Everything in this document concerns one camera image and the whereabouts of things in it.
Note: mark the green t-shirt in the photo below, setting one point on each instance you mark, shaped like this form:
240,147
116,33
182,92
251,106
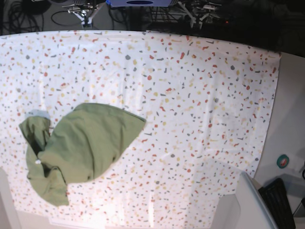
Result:
79,149

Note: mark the terrazzo pattern tablecloth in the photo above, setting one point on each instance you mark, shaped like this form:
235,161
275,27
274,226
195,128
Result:
207,106

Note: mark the blue box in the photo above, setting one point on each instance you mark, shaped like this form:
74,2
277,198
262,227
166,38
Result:
138,3

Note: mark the green tape roll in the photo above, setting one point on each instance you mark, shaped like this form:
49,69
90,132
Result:
282,161

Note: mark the black keyboard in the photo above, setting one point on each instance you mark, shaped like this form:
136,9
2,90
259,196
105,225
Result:
275,198

